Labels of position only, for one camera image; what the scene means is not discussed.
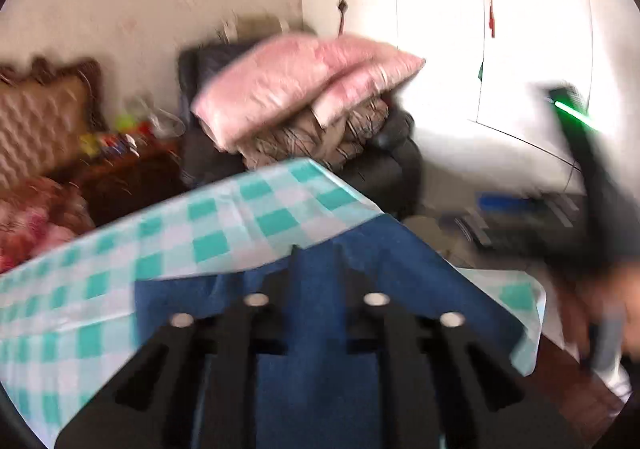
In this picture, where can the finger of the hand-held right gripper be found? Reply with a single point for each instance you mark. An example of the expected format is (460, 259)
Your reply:
(505, 202)
(505, 234)

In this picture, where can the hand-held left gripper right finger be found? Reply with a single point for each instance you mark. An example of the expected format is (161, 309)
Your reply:
(357, 281)

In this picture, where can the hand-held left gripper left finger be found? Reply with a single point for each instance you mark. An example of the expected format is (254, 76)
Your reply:
(282, 279)

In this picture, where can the blue denim pants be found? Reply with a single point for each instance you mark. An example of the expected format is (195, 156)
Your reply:
(425, 269)

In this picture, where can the person's right hand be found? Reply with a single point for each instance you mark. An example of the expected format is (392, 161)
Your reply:
(595, 299)

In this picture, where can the green white checked tablecloth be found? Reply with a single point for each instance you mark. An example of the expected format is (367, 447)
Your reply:
(225, 209)

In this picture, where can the black armchair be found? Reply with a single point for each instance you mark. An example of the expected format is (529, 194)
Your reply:
(390, 169)

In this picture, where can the brown striped blanket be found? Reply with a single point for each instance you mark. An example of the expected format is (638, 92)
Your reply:
(300, 139)

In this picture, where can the white wardrobe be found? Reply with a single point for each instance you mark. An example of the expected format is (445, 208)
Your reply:
(435, 54)

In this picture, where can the dark wooden nightstand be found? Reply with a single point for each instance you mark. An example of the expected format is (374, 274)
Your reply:
(130, 179)

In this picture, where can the small pink pillow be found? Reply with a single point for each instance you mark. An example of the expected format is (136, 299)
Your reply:
(360, 89)

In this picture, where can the large pink pillow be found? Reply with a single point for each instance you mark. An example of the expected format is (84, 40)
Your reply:
(260, 84)

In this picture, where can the white plastic bag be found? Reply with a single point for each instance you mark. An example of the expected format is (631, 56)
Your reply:
(165, 119)

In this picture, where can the red box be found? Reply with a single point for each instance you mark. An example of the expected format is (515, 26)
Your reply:
(142, 128)

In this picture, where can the green plastic item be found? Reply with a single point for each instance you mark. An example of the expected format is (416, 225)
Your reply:
(126, 121)

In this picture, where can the red floral bedding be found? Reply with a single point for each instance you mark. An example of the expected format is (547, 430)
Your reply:
(35, 224)

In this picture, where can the tufted wooden headboard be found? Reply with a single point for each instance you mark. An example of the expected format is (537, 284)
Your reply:
(40, 129)

